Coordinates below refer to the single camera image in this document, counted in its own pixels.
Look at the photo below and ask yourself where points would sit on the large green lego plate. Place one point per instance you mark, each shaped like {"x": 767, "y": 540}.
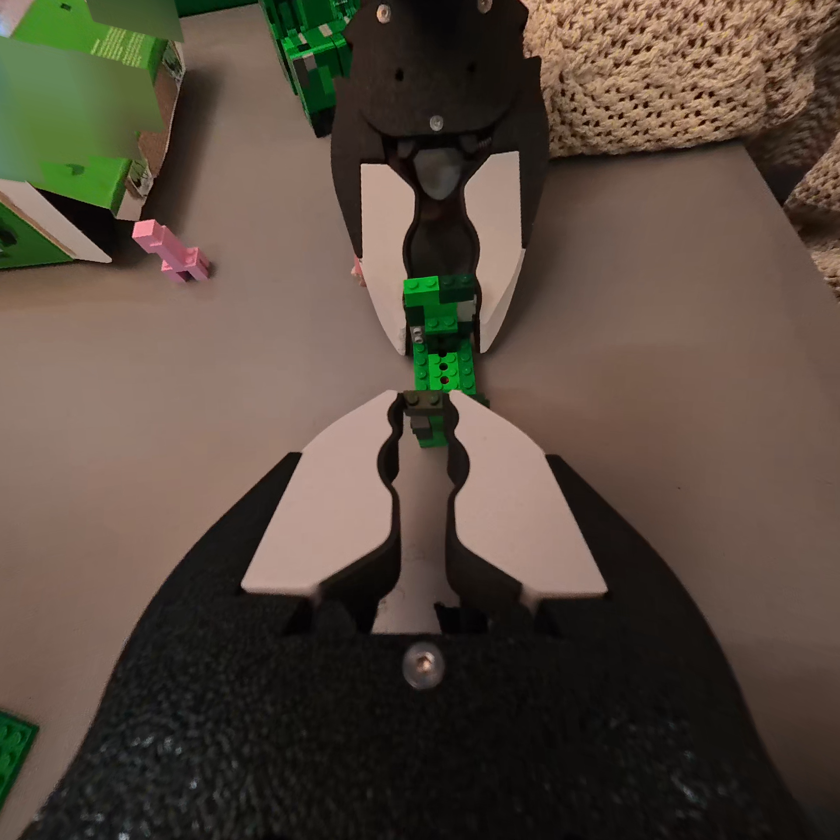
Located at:
{"x": 13, "y": 748}

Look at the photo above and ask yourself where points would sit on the dark green lego brick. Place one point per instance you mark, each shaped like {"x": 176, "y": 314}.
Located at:
{"x": 425, "y": 400}

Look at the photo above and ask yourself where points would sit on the green cardboard lego box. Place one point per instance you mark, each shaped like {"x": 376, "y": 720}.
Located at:
{"x": 85, "y": 190}

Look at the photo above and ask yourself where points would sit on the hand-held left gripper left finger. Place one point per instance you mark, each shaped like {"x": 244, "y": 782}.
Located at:
{"x": 328, "y": 512}

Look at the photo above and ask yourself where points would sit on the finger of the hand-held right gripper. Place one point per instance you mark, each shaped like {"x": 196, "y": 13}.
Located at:
{"x": 384, "y": 249}
{"x": 502, "y": 249}

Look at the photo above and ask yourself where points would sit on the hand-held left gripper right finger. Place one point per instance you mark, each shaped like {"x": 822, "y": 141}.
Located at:
{"x": 518, "y": 512}

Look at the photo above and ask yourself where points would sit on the large green pixel lego model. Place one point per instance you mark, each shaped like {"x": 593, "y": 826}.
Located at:
{"x": 315, "y": 72}

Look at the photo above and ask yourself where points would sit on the person's knit sweater torso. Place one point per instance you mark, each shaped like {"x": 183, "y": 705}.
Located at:
{"x": 817, "y": 223}

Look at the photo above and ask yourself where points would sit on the pink lego pig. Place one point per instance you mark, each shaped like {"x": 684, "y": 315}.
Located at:
{"x": 174, "y": 253}

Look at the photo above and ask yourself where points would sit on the person's right hand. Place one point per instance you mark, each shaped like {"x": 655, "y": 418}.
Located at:
{"x": 359, "y": 272}

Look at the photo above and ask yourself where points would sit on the green lego build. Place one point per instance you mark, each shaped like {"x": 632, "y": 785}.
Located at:
{"x": 439, "y": 315}

